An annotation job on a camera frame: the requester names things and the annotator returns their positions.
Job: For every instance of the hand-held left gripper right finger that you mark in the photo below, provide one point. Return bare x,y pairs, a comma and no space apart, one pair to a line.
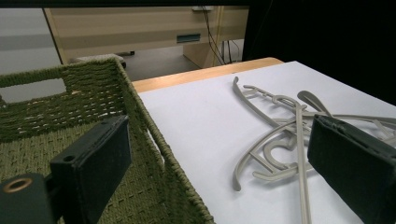
355,168

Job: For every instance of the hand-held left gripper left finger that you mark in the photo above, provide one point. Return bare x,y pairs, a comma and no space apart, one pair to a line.
93,161

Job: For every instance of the grey plastic clothes hanger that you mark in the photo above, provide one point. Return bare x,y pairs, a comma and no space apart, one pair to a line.
237,182
249,107
302,186

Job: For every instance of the green woven basket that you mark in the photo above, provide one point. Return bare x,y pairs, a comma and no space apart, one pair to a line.
93,90

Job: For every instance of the white table cover sheet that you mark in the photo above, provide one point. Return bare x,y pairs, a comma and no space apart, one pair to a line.
202,124

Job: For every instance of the black curtain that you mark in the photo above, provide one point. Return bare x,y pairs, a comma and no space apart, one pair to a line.
327,37

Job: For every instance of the light wooden desk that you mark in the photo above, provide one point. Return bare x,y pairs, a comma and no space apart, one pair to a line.
124,28

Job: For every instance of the white cabinet panel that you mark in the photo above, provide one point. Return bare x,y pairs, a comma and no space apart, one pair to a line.
25,37

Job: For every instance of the white power strip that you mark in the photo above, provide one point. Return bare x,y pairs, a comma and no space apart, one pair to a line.
202,8

